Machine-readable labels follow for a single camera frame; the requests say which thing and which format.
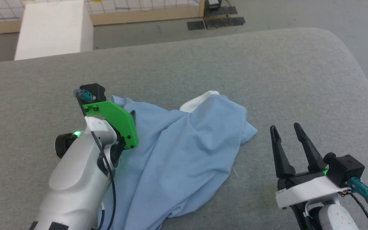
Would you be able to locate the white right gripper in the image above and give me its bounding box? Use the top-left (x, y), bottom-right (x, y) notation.
top-left (270, 123), bottom-right (347, 210)

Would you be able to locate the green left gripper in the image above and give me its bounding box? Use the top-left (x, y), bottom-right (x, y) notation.
top-left (82, 101), bottom-right (139, 150)

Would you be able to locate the light blue garment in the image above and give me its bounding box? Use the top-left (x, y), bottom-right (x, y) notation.
top-left (98, 91), bottom-right (258, 230)

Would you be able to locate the grey fabric sofa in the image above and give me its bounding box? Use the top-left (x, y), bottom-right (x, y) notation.
top-left (0, 27), bottom-right (368, 230)

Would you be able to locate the wooden framed grid fence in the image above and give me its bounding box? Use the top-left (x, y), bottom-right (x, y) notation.
top-left (0, 0), bottom-right (205, 35)

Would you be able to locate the small black floor mat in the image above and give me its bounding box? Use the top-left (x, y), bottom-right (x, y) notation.
top-left (187, 20), bottom-right (206, 31)

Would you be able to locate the white rectangular block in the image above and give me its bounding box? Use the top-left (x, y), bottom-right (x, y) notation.
top-left (14, 0), bottom-right (94, 61)

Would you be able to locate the large dark floor plate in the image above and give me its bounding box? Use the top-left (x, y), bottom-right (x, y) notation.
top-left (203, 6), bottom-right (246, 29)

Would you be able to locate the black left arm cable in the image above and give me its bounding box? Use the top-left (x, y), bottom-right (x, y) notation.
top-left (73, 89), bottom-right (117, 230)

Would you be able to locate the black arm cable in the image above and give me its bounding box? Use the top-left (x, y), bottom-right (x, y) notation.
top-left (73, 89), bottom-right (117, 230)
top-left (346, 177), bottom-right (368, 230)

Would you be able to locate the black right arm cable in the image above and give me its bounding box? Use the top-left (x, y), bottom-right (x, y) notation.
top-left (346, 177), bottom-right (368, 230)

